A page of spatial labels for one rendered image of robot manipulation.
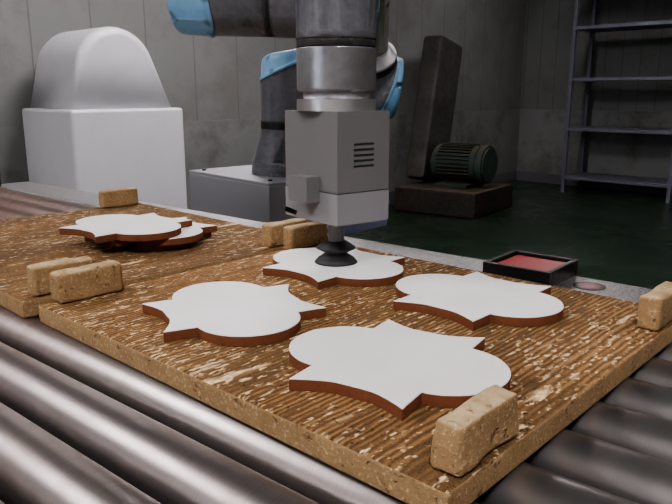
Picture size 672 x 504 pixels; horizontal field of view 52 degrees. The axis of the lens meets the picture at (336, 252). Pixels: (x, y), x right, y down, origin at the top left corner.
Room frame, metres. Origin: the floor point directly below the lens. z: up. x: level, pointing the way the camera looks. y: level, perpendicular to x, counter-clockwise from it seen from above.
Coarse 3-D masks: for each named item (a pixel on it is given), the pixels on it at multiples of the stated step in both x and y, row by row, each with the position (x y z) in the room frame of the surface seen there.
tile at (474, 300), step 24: (408, 288) 0.57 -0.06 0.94; (432, 288) 0.57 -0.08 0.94; (456, 288) 0.57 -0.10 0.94; (480, 288) 0.57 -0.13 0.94; (504, 288) 0.57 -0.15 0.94; (528, 288) 0.57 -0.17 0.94; (432, 312) 0.52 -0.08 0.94; (456, 312) 0.50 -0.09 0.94; (480, 312) 0.50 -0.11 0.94; (504, 312) 0.50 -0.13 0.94; (528, 312) 0.50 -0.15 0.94; (552, 312) 0.50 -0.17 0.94
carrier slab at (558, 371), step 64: (256, 256) 0.72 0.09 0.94; (64, 320) 0.52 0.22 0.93; (128, 320) 0.51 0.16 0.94; (320, 320) 0.51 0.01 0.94; (384, 320) 0.51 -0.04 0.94; (448, 320) 0.51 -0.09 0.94; (576, 320) 0.51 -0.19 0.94; (192, 384) 0.40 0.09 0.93; (256, 384) 0.39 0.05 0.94; (512, 384) 0.39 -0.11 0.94; (576, 384) 0.39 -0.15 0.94; (320, 448) 0.32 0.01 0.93; (384, 448) 0.31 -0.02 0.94; (512, 448) 0.31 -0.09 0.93
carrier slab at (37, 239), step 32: (0, 224) 0.90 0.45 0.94; (32, 224) 0.90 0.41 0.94; (64, 224) 0.90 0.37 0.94; (224, 224) 0.90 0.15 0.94; (0, 256) 0.72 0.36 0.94; (32, 256) 0.72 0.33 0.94; (64, 256) 0.72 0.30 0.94; (96, 256) 0.72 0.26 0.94; (128, 256) 0.72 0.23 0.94; (160, 256) 0.72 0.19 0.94; (192, 256) 0.72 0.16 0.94; (224, 256) 0.72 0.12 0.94; (0, 288) 0.60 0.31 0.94
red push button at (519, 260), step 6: (510, 258) 0.74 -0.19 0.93; (516, 258) 0.74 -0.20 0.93; (522, 258) 0.74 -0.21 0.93; (528, 258) 0.74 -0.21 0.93; (534, 258) 0.74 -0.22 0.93; (540, 258) 0.74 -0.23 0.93; (510, 264) 0.71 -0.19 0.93; (516, 264) 0.71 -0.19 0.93; (522, 264) 0.71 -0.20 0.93; (528, 264) 0.71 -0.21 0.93; (534, 264) 0.71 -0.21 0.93; (540, 264) 0.71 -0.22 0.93; (546, 264) 0.71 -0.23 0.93; (552, 264) 0.71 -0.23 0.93; (558, 264) 0.71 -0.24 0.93; (546, 270) 0.69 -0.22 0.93
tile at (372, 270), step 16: (288, 256) 0.69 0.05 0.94; (304, 256) 0.69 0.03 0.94; (368, 256) 0.69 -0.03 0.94; (384, 256) 0.69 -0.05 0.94; (272, 272) 0.64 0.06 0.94; (288, 272) 0.63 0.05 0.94; (304, 272) 0.62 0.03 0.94; (320, 272) 0.62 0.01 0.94; (336, 272) 0.62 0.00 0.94; (352, 272) 0.62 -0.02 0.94; (368, 272) 0.62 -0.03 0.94; (384, 272) 0.62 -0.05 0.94; (400, 272) 0.62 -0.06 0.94; (320, 288) 0.59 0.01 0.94
